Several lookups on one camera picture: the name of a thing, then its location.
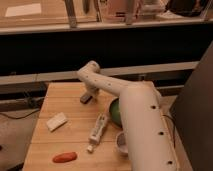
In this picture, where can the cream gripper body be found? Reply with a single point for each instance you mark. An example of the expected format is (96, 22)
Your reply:
(92, 91)

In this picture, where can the grey eraser block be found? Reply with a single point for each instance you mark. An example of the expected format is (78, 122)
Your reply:
(85, 98)

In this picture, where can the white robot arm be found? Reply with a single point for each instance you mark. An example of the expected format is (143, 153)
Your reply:
(146, 133)

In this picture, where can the green bowl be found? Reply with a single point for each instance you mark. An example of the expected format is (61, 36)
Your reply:
(114, 112)

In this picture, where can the white tube with cap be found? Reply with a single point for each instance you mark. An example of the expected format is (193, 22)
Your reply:
(97, 132)

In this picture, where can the white sponge block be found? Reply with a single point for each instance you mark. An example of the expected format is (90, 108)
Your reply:
(56, 121)

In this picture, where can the white paper cup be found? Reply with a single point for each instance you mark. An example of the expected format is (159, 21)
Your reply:
(121, 144)

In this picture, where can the orange carrot toy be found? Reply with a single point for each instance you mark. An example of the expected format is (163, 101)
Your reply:
(65, 157)

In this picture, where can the white paper sheet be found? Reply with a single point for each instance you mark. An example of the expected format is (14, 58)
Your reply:
(29, 9)

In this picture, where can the dark bag top right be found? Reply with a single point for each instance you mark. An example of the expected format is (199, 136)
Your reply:
(186, 8)

